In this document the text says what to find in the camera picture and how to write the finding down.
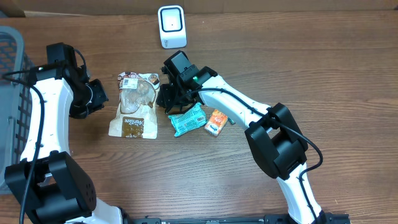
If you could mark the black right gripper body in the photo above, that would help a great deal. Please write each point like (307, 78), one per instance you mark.
(183, 101)

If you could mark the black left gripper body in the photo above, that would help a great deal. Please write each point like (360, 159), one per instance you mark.
(91, 99)

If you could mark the teal wet wipes pack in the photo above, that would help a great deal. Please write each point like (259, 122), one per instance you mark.
(194, 118)

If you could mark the clear beige snack bag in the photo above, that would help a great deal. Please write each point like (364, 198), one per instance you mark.
(136, 113)

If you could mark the orange tissue pack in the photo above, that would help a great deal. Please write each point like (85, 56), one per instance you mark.
(216, 122)

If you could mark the teal tissue pack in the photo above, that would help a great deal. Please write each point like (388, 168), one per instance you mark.
(231, 121)

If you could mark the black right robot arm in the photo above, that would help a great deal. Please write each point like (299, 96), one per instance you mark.
(276, 142)

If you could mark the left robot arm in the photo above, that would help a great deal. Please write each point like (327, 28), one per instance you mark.
(49, 185)

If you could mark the grey plastic mesh basket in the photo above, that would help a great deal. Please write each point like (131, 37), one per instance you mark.
(16, 102)

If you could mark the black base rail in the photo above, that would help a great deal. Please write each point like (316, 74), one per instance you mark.
(327, 218)

